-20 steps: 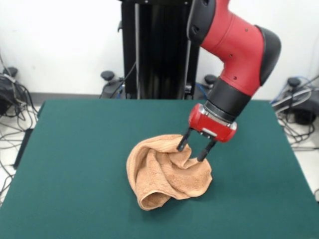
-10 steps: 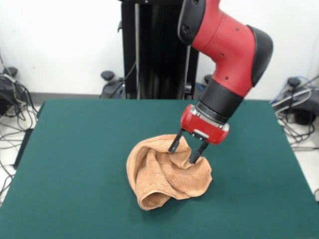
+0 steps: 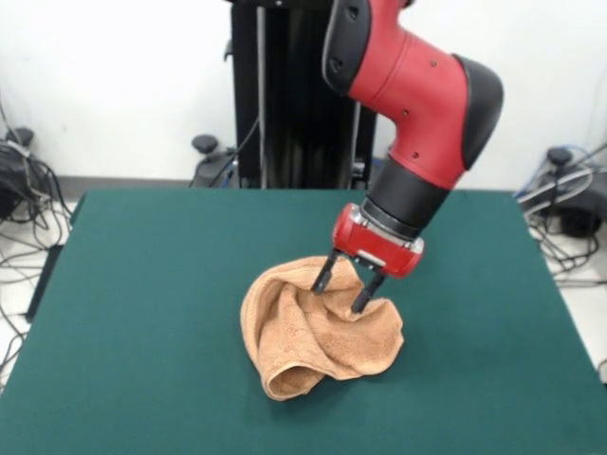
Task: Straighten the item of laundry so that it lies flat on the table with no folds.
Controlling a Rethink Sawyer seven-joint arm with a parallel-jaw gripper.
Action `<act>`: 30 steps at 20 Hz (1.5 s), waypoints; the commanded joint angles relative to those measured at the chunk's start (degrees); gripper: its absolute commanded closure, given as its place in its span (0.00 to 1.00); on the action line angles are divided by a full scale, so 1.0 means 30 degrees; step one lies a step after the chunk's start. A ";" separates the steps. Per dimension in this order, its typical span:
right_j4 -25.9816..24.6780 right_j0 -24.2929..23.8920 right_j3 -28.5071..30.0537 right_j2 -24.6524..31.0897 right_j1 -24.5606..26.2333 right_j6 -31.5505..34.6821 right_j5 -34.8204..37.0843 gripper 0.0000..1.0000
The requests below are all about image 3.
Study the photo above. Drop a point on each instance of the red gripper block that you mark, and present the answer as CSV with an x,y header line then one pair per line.
x,y
370,244

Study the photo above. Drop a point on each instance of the tan terry towel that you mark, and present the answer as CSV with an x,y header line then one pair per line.
x,y
294,341

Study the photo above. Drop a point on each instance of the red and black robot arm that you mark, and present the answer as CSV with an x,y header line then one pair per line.
x,y
417,95

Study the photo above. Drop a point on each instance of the dark green tablecloth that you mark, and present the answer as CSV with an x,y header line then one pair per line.
x,y
142,284

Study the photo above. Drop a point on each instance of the black caster base leg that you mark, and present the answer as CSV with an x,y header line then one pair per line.
x,y
9,189
576,218

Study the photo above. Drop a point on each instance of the black pedestal base leg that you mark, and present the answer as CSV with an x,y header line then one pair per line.
x,y
205,144

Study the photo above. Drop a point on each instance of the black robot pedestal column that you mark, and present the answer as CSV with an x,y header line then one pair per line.
x,y
284,95

